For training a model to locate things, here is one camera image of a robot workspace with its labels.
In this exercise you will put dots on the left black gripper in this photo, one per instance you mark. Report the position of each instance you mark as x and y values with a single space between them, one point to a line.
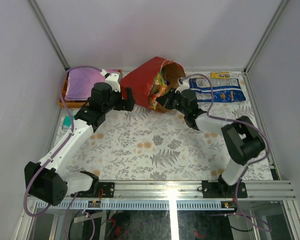
125 103

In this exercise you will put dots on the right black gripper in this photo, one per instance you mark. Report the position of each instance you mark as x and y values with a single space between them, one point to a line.
166 100

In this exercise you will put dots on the orange snack packet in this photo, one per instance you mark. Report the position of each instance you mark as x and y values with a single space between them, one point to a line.
152 101

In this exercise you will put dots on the red brown paper bag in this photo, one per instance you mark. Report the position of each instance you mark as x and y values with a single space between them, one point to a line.
141 79

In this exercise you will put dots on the yellow M&M candy packet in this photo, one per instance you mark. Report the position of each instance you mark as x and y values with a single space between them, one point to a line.
220 75

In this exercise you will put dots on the blue Doritos chip bag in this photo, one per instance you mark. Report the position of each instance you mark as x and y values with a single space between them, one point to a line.
224 90

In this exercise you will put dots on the teal red snack packet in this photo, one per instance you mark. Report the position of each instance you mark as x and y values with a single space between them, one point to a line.
67 122

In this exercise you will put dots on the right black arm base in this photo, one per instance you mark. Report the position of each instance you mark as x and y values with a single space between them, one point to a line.
219 189

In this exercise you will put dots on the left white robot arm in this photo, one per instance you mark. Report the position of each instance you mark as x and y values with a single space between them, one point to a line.
46 179

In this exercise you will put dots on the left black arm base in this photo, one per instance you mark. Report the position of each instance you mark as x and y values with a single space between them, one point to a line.
87 185

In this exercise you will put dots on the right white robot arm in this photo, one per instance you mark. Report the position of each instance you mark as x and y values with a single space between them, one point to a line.
242 139

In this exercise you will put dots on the green yellow snack packet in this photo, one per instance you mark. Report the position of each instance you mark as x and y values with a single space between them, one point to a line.
160 83

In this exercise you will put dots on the orange plastic tray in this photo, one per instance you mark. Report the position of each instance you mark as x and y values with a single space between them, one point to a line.
71 104

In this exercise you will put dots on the purple Frozen fabric cloth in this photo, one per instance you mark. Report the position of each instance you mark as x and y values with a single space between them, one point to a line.
80 82

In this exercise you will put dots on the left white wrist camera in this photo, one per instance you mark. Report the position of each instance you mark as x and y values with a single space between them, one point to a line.
113 79

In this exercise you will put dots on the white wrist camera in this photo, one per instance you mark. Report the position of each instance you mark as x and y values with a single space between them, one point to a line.
183 85
113 79

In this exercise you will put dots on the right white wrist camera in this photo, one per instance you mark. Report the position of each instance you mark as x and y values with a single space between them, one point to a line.
183 85

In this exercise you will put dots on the aluminium front rail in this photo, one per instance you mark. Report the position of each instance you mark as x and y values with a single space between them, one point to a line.
257 190

